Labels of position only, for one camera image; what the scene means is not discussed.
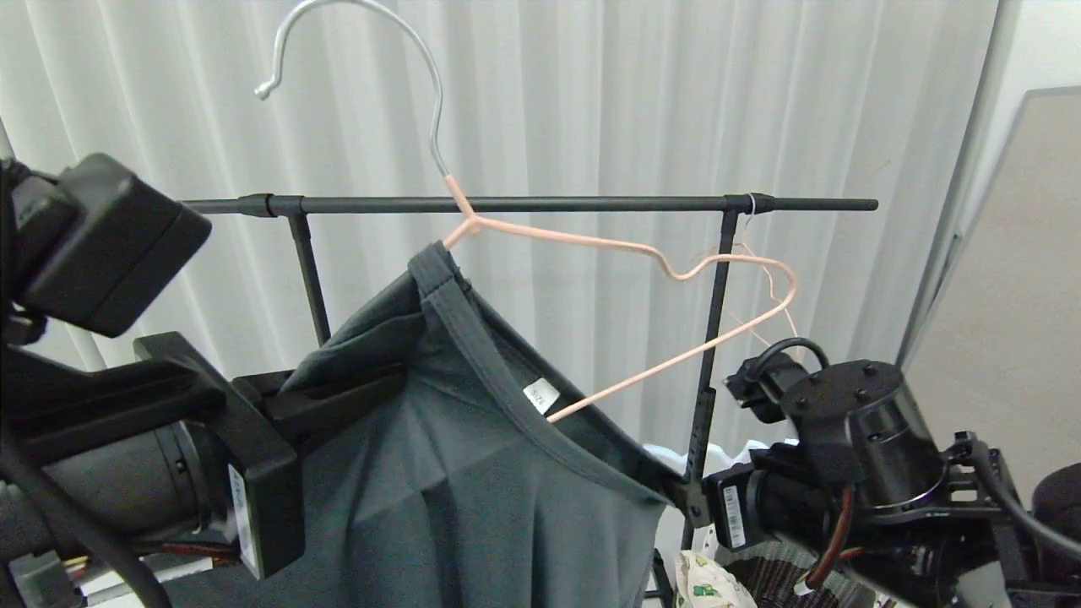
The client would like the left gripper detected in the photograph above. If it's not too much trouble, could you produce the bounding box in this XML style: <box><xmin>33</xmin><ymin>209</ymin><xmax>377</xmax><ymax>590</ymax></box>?
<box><xmin>0</xmin><ymin>334</ymin><xmax>305</xmax><ymax>580</ymax></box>

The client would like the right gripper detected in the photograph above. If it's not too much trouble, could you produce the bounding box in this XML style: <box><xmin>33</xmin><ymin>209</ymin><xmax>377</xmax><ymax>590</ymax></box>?
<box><xmin>705</xmin><ymin>460</ymin><xmax>845</xmax><ymax>551</ymax></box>

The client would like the cream printed garment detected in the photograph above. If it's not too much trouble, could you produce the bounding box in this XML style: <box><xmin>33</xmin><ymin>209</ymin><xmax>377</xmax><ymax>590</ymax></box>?
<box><xmin>674</xmin><ymin>549</ymin><xmax>757</xmax><ymax>608</ymax></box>

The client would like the dark grey shirt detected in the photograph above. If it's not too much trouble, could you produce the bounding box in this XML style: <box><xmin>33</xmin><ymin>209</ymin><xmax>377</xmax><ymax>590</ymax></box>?
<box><xmin>169</xmin><ymin>241</ymin><xmax>676</xmax><ymax>608</ymax></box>

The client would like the pink clothes hanger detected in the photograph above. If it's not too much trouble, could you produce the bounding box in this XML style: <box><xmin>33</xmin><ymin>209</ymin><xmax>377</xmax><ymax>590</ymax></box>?
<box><xmin>255</xmin><ymin>0</ymin><xmax>799</xmax><ymax>423</ymax></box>
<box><xmin>693</xmin><ymin>241</ymin><xmax>801</xmax><ymax>339</ymax></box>

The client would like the white laundry basket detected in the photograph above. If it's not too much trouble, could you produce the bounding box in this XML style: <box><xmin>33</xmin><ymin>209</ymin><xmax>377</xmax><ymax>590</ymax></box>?
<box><xmin>676</xmin><ymin>540</ymin><xmax>896</xmax><ymax>608</ymax></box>

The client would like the black clothes rack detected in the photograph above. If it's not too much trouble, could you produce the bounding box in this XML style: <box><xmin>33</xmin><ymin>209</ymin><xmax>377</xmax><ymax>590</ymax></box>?
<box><xmin>182</xmin><ymin>193</ymin><xmax>879</xmax><ymax>608</ymax></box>

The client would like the white curtain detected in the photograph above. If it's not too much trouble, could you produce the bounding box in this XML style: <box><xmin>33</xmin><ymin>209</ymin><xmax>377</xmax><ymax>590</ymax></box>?
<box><xmin>0</xmin><ymin>0</ymin><xmax>1006</xmax><ymax>474</ymax></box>

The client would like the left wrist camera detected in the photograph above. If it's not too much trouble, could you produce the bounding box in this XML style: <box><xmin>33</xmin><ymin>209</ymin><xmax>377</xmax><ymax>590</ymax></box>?
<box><xmin>0</xmin><ymin>152</ymin><xmax>229</xmax><ymax>461</ymax></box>

